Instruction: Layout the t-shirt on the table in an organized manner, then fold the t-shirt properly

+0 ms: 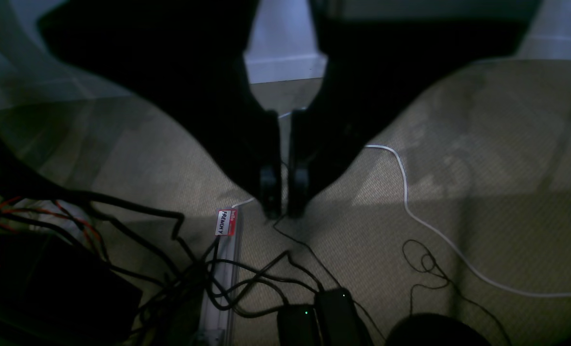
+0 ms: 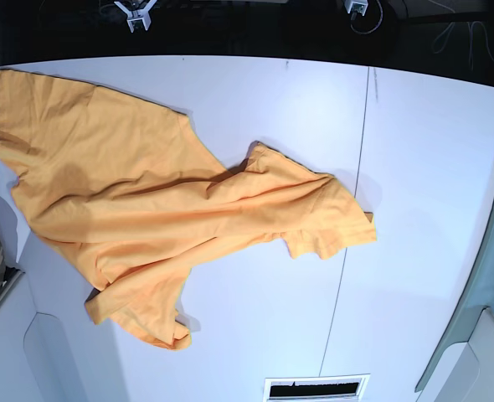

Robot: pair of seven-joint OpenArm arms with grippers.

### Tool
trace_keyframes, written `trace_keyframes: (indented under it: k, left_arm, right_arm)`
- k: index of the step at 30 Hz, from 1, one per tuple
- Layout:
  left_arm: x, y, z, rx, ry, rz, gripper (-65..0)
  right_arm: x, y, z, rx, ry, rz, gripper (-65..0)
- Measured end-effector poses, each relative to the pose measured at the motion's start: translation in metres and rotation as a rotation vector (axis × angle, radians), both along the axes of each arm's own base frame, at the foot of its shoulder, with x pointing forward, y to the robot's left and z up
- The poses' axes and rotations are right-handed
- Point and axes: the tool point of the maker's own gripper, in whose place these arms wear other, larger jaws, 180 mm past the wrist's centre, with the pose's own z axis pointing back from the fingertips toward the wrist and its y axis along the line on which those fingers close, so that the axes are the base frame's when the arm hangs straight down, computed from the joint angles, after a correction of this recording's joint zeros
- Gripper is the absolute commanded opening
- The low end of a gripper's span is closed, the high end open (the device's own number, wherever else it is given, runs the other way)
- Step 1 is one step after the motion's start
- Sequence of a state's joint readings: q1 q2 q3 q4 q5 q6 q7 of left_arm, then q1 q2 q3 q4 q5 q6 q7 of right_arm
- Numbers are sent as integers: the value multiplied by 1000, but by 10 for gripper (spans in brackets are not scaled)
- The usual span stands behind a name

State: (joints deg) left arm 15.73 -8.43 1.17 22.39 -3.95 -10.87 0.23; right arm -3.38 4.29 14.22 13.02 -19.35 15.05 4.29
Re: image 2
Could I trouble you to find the white corner panel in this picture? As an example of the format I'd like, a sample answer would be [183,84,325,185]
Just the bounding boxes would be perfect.
[0,272,130,401]
[418,308,494,402]

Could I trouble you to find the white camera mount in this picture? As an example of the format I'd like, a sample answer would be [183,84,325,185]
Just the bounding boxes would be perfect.
[343,0,368,20]
[114,0,157,34]

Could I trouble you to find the white right corner panel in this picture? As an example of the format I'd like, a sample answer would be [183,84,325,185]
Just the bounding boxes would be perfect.
[418,308,494,402]

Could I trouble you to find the white slotted vent plate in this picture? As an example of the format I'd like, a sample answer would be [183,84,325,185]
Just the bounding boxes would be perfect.
[263,374,370,402]

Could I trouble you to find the white left corner panel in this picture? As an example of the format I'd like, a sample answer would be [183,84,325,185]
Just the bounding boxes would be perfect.
[0,272,130,401]

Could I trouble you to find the loose cables in background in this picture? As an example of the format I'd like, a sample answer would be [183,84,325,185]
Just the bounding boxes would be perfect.
[430,18,494,70]

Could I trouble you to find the orange yellow t-shirt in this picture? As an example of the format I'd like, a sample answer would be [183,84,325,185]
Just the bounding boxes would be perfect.
[0,69,376,350]

